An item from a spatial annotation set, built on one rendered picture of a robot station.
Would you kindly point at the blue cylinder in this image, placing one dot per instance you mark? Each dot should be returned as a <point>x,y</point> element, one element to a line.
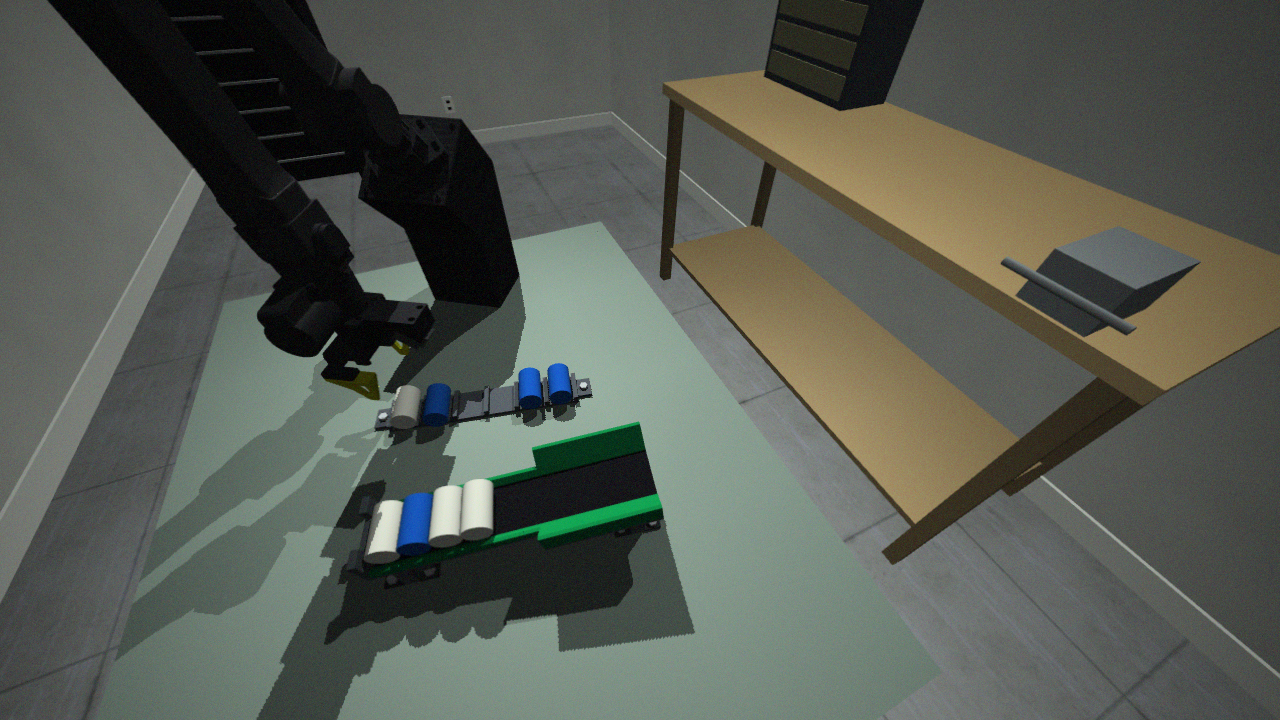
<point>437,402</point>
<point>415,525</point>
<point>559,384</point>
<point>530,396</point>

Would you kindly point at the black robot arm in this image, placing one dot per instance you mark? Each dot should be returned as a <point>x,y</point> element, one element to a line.
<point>145,51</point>

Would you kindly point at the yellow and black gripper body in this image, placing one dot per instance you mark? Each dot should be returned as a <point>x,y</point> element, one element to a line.
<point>338,353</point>

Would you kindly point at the grey cylinder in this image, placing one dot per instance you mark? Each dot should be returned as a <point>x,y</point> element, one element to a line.
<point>405,407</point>

